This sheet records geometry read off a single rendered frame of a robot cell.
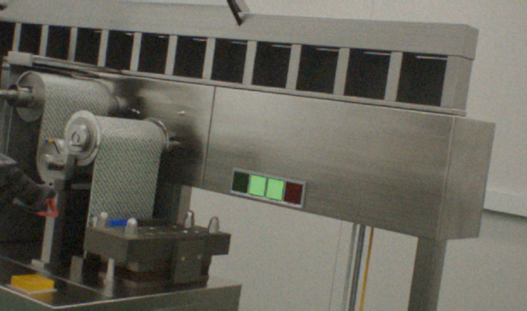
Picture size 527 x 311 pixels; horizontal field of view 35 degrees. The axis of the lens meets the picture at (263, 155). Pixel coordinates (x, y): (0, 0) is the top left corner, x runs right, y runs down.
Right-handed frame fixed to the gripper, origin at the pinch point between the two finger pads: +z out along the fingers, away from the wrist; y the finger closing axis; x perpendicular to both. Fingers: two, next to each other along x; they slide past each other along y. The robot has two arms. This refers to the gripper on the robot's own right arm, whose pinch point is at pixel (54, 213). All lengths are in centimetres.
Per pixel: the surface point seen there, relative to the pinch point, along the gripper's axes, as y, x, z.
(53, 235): -7.2, -2.9, 9.3
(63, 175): -7.0, 11.3, 1.6
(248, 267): -144, 89, 270
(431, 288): 78, 26, 54
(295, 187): 43, 34, 29
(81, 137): -3.2, 21.1, -3.0
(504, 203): 13, 144, 230
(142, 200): 0.9, 18.4, 23.8
